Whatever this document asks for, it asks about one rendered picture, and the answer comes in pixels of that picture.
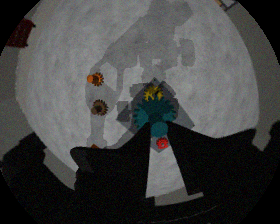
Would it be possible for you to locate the brown gear with tall hub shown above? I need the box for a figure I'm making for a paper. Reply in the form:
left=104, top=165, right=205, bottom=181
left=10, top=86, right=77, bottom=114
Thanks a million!
left=87, top=72, right=104, bottom=87

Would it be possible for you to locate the yellow gear with black stripe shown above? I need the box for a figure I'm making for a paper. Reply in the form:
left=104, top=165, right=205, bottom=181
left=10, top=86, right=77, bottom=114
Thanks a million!
left=144, top=85, right=164, bottom=100

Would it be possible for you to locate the teal gear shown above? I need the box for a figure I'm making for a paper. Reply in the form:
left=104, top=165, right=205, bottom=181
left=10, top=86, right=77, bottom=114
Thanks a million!
left=133, top=95, right=176, bottom=137

